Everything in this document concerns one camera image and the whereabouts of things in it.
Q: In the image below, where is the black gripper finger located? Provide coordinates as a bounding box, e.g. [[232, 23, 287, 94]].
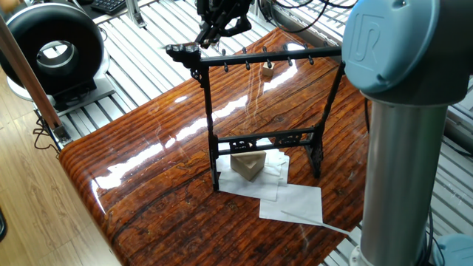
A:
[[195, 16, 225, 51], [213, 15, 252, 42]]

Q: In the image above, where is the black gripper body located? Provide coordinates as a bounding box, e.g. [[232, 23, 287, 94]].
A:
[[195, 0, 253, 33]]

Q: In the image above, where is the thin calligraphy brush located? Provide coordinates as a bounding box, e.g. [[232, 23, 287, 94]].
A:
[[163, 43, 208, 54]]

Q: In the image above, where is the black metal pen rack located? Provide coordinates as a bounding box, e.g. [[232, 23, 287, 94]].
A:
[[164, 26, 348, 194]]

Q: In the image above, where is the small wooden cube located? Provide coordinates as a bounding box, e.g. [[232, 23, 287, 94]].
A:
[[260, 64, 277, 81]]

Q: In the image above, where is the black keyboard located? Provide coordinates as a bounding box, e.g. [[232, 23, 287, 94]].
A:
[[92, 0, 133, 16]]

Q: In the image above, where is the large wooden block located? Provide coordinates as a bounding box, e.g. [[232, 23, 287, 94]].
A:
[[230, 149, 268, 183]]

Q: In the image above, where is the white paper sheet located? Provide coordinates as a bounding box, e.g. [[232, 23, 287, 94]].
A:
[[258, 183, 325, 227], [214, 146, 276, 197], [242, 148, 291, 201]]

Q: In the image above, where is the brown wooden pole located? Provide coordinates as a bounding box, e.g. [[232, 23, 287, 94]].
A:
[[0, 13, 64, 138]]

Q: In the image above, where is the black round duct fan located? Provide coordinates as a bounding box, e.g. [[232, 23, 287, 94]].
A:
[[0, 3, 110, 105]]

